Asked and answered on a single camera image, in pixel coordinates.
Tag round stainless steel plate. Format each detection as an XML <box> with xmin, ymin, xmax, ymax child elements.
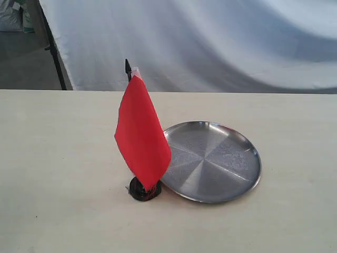
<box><xmin>161</xmin><ymin>121</ymin><xmax>262</xmax><ymax>204</ymax></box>

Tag white backdrop cloth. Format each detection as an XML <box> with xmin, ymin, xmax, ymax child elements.
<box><xmin>41</xmin><ymin>1</ymin><xmax>336</xmax><ymax>93</ymax></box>

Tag black backdrop stand pole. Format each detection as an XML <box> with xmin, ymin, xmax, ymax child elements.
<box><xmin>38</xmin><ymin>1</ymin><xmax>67</xmax><ymax>91</ymax></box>

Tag white sacks in background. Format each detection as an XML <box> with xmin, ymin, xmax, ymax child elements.
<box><xmin>1</xmin><ymin>0</ymin><xmax>34</xmax><ymax>33</ymax></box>

